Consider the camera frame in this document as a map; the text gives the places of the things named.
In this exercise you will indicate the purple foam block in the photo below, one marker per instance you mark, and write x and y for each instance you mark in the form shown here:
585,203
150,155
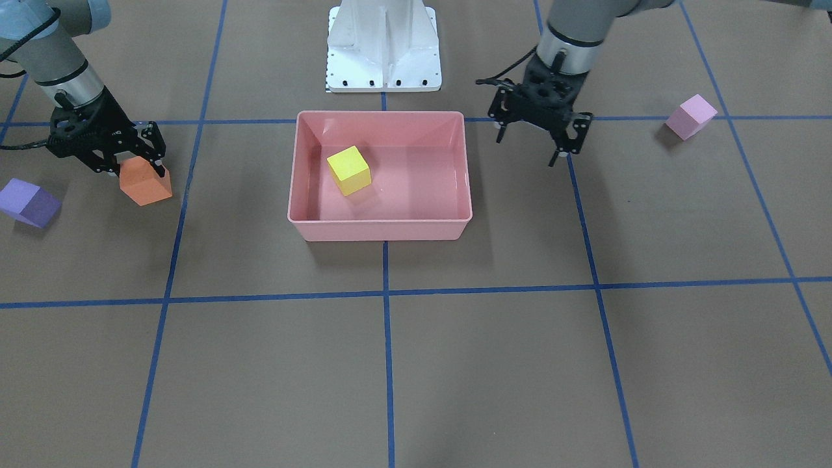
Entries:
29,203

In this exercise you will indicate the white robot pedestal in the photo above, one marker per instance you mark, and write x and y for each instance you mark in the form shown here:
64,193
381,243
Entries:
383,46

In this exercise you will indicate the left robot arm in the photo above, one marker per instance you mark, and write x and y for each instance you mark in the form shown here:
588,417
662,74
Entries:
578,29

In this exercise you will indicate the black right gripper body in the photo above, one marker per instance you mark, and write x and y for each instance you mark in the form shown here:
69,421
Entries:
116,133

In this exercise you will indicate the yellow foam block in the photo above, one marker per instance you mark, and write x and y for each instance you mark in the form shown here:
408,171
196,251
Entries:
349,170

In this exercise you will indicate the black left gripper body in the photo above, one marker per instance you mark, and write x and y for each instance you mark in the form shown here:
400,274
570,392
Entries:
568,132

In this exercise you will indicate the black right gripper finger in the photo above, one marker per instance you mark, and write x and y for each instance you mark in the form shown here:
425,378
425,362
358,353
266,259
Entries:
154,147

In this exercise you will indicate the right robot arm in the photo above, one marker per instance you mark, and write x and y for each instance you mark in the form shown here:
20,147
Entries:
40,37

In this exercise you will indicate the pink foam block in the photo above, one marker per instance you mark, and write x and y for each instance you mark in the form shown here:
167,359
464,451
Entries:
690,117

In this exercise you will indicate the orange foam block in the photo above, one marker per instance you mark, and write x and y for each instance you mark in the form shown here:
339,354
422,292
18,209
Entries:
144,183

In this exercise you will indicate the pink plastic bin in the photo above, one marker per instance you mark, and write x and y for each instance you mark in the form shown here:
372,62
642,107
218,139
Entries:
417,159

